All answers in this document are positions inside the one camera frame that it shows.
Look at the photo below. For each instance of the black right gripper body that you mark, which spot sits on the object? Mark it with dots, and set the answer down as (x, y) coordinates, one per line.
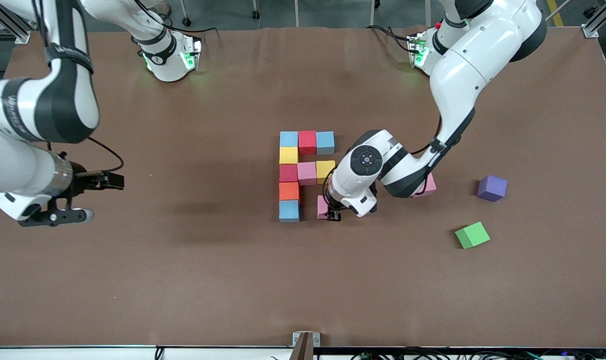
(84, 181)

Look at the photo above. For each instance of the pink foam cube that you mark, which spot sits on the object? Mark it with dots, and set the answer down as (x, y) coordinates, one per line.
(429, 189)
(322, 206)
(307, 173)

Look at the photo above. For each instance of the yellow foam cube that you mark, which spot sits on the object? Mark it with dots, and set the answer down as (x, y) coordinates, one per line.
(288, 155)
(324, 170)

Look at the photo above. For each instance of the orange foam cube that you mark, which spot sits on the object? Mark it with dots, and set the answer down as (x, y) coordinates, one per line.
(288, 191)

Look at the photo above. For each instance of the blue foam cube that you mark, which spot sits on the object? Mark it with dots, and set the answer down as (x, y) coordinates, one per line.
(288, 139)
(326, 143)
(288, 210)

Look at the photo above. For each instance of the red foam cube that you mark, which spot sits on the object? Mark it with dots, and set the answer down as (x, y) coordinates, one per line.
(288, 173)
(307, 142)

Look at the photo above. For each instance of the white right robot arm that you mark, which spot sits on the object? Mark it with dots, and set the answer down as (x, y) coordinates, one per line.
(62, 100)

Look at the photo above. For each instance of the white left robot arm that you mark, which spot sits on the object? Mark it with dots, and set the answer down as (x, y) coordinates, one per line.
(478, 45)

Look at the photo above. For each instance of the brown table mat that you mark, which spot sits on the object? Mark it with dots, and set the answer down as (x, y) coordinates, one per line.
(107, 280)

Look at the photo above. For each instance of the green foam cube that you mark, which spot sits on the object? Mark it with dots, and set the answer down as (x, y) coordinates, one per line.
(472, 235)

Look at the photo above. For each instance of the purple foam cube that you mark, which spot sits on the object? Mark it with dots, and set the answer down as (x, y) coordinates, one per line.
(492, 187)

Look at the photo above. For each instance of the brown shoe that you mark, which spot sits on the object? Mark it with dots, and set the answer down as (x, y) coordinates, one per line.
(160, 9)

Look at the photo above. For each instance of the white cart leg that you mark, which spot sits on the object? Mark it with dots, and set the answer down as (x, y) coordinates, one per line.
(427, 12)
(296, 12)
(372, 12)

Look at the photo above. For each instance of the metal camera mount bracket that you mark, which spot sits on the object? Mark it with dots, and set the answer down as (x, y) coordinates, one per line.
(302, 345)

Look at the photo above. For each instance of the aluminium frame post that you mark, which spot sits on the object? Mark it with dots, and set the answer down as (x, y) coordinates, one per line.
(22, 37)
(595, 25)

